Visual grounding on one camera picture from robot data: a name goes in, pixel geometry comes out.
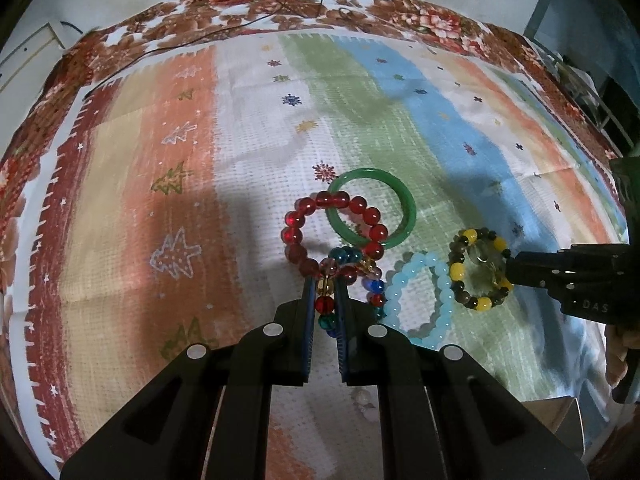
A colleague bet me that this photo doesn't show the floral red bed sheet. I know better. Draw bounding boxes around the floral red bed sheet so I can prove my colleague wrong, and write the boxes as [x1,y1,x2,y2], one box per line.
[0,0,626,480]

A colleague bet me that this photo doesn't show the white bed headboard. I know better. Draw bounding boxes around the white bed headboard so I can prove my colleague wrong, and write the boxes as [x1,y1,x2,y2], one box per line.
[1,21,70,90]

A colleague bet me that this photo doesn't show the red bead bracelet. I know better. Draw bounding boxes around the red bead bracelet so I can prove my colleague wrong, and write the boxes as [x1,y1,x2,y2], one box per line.
[281,190,390,281]

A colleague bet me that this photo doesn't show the black power cable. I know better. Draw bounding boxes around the black power cable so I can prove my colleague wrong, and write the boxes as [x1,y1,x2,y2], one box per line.
[81,0,362,101]

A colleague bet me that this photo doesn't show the green jade bangle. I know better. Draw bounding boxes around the green jade bangle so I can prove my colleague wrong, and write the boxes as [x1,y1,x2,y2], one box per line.
[326,168,416,248]

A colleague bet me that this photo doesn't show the person's right hand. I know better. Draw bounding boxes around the person's right hand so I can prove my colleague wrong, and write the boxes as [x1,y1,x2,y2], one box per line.
[605,325,640,387]

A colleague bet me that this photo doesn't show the yellow black bead bracelet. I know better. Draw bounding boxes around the yellow black bead bracelet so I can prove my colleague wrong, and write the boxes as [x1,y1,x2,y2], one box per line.
[447,227,516,313]

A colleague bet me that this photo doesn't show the multicolour bead bracelet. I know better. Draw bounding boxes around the multicolour bead bracelet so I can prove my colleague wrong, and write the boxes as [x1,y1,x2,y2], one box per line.
[316,246,388,337]

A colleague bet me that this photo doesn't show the light blue bead bracelet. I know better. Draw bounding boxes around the light blue bead bracelet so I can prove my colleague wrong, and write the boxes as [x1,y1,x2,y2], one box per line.
[383,251,456,350]

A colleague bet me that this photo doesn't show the silver metal tin box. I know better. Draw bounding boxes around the silver metal tin box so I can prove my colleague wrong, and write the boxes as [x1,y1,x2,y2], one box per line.
[523,396,585,458]

